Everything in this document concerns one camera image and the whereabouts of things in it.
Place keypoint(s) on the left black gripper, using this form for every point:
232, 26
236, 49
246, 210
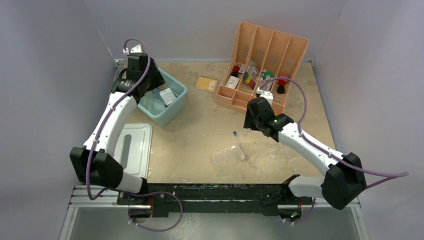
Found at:
158, 80

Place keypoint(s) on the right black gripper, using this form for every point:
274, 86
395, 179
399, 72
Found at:
249, 123

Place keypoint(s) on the white zip pouch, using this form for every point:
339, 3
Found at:
167, 96

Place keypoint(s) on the clear plastic well plate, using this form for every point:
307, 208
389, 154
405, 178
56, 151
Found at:
228, 157

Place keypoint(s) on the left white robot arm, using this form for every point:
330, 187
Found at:
94, 162

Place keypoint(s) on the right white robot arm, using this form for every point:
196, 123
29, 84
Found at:
341, 181

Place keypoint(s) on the teal plastic bin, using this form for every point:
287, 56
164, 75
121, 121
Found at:
154, 107

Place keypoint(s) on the protractor ruler set pack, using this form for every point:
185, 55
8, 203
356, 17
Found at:
266, 84

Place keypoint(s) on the yellow spiral notepad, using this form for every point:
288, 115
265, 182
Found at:
206, 83

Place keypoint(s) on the peach plastic desk organizer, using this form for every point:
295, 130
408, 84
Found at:
261, 53

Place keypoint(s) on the white bin lid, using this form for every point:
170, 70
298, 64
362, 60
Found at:
133, 148

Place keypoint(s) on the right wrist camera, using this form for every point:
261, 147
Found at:
265, 94

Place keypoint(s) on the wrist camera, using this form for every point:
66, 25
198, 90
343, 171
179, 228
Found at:
265, 94
138, 49

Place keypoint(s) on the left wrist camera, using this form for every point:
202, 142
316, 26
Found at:
138, 49

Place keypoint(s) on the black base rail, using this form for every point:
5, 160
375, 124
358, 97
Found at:
211, 198

